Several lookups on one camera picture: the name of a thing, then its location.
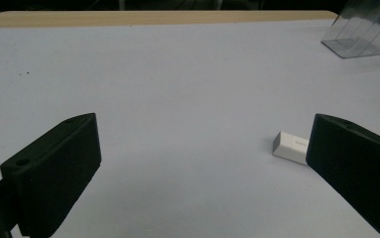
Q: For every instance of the clear plastic box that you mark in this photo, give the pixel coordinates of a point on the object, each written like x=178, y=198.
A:
x=359, y=43

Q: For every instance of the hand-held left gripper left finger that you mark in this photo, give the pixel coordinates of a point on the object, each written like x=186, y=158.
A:
x=55, y=172

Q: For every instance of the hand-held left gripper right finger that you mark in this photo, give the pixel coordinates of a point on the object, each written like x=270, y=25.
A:
x=356, y=172

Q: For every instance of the small white rectangular block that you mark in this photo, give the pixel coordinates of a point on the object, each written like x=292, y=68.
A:
x=288, y=147

